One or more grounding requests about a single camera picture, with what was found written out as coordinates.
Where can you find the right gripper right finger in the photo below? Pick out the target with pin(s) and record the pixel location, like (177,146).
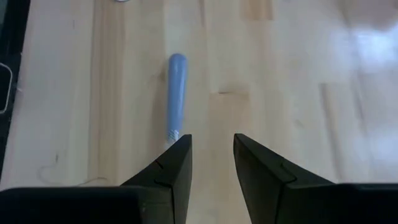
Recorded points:
(311,205)

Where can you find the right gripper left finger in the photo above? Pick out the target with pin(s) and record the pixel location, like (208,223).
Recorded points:
(93,207)

